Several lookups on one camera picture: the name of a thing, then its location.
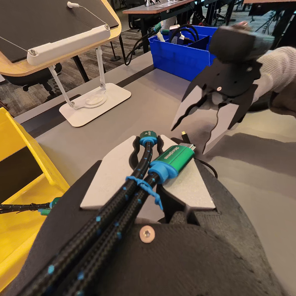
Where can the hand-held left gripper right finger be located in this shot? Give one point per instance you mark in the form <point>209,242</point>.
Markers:
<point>192,192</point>

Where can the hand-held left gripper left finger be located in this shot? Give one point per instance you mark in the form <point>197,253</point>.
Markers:
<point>108,180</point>

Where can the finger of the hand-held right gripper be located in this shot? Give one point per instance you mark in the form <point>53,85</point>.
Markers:
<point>190,99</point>
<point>225,122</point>

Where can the black usb hub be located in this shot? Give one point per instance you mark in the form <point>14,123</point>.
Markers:
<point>185,138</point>

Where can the yellow plastic bin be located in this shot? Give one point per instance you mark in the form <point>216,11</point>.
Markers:
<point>13,138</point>

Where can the person's right hand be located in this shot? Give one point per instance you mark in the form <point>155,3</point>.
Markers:
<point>279,69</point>

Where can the blue twist tie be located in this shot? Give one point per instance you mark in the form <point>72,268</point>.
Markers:
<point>138,181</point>

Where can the blue plastic bin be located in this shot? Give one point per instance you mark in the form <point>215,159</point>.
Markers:
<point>180,60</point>

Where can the wooden top table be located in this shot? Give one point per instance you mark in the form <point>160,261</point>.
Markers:
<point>143,9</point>

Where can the wooden book stand white base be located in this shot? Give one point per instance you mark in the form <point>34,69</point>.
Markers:
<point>57,23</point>

